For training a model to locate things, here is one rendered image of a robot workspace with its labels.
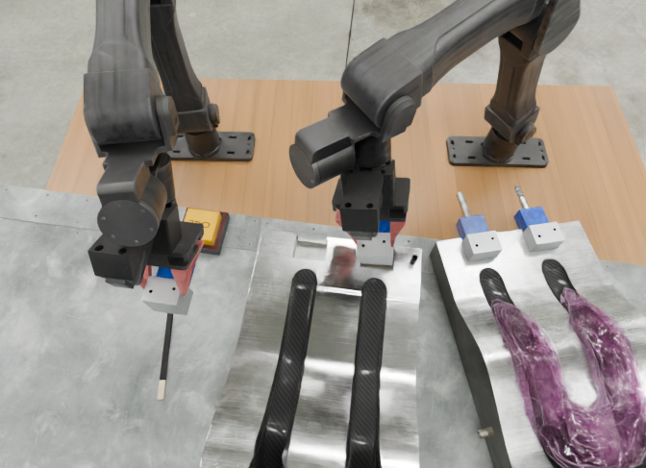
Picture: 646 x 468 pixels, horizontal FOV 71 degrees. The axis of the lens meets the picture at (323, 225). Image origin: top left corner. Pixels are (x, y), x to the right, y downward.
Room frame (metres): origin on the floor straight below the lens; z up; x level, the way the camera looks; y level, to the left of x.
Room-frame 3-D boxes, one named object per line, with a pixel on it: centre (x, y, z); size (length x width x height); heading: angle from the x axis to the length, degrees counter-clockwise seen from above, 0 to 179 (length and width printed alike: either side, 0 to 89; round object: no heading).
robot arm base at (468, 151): (0.58, -0.36, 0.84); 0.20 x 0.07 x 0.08; 89
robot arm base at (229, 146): (0.59, 0.24, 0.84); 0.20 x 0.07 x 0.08; 89
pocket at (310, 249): (0.32, 0.02, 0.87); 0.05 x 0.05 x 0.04; 83
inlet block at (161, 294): (0.26, 0.21, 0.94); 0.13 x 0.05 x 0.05; 172
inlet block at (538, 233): (0.40, -0.36, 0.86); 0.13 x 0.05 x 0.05; 10
